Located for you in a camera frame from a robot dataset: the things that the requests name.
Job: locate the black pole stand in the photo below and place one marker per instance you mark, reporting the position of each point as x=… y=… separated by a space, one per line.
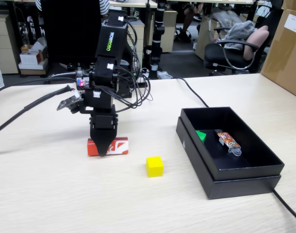
x=159 y=29

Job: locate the pink cushion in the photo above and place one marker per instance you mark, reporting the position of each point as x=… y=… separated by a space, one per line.
x=256 y=41

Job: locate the plain beige cabinet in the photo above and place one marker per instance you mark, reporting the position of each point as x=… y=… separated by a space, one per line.
x=169 y=29

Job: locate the yellow cube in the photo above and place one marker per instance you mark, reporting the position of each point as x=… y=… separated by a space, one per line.
x=154 y=167

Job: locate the small brown cardboard box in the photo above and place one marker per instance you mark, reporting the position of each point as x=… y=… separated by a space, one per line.
x=293 y=3

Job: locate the seated person legs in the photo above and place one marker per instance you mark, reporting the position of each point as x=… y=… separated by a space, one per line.
x=189 y=17

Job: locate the black office chair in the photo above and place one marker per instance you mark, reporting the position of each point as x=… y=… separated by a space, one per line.
x=218 y=54

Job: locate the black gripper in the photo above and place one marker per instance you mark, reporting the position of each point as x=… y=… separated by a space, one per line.
x=104 y=121

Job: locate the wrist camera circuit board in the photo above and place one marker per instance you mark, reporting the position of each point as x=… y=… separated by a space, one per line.
x=69 y=102

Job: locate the robot controller circuit board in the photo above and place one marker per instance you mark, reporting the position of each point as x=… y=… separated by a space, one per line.
x=81 y=82

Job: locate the large brown cardboard box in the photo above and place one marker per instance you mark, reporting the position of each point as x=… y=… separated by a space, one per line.
x=284 y=60

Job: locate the flat beige carton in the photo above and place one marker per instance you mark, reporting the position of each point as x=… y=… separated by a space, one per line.
x=32 y=70

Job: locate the beige drawer cabinet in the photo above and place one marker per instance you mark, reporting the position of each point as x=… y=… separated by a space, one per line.
x=4 y=43

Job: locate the person in striped shirt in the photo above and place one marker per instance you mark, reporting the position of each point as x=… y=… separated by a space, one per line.
x=104 y=6

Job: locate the light wood desk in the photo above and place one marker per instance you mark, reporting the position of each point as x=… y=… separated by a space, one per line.
x=138 y=3

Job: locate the colourful patterned plastic stick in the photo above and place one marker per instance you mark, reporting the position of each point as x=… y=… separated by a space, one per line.
x=228 y=140

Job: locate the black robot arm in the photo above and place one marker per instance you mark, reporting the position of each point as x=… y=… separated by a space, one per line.
x=109 y=41

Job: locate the grey cloth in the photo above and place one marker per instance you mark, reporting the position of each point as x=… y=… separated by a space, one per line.
x=240 y=31

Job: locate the black cardboard box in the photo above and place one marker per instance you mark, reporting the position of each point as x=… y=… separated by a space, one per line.
x=247 y=172

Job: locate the white cardboard box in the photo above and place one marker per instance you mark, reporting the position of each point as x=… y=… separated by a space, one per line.
x=30 y=57

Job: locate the orange printed carton box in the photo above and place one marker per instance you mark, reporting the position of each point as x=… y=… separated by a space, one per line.
x=119 y=146

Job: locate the black computer monitor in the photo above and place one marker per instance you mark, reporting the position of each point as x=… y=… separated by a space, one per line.
x=72 y=29

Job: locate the green cube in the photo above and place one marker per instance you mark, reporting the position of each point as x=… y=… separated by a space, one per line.
x=201 y=136

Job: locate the black open box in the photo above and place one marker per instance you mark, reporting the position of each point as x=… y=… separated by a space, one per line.
x=245 y=188

